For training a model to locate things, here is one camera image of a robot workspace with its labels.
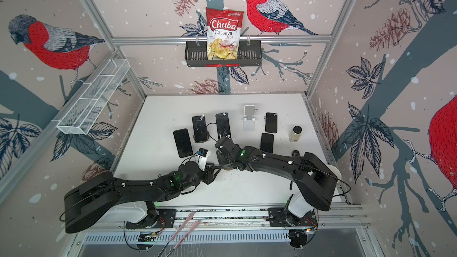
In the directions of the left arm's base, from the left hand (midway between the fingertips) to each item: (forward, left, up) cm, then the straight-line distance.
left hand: (221, 165), depth 81 cm
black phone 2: (+19, +12, +2) cm, 23 cm away
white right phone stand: (+30, -15, 0) cm, 34 cm away
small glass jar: (+17, -39, 0) cm, 42 cm away
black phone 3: (+20, 0, +5) cm, 20 cm away
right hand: (+7, -1, 0) cm, 7 cm away
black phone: (+10, +19, +3) cm, 22 cm away
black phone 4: (+30, -29, -8) cm, 43 cm away
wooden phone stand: (+15, +13, -5) cm, 21 cm away
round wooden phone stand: (0, -3, -4) cm, 5 cm away
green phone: (+15, -24, -7) cm, 29 cm away
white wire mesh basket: (+11, +56, +23) cm, 62 cm away
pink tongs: (-26, +12, -5) cm, 29 cm away
